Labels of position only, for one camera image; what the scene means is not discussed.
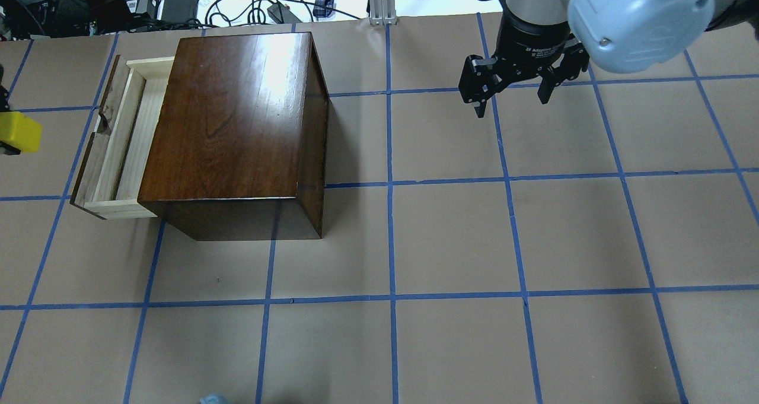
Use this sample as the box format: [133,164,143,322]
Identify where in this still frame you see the aluminium frame post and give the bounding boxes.
[368,0,397,26]

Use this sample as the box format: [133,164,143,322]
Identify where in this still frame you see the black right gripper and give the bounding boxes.
[458,18,590,119]

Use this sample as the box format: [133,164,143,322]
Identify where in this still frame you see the dark wooden drawer cabinet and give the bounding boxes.
[136,33,330,241]

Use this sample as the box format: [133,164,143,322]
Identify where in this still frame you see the small blue device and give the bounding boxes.
[312,0,334,20]

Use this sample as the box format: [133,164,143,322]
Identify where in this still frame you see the yellow block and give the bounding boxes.
[1,112,43,155]

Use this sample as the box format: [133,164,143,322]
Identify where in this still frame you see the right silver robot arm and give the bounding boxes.
[458,0,757,117]

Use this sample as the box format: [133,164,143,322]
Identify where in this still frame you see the light wooden drawer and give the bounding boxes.
[69,55,174,220]

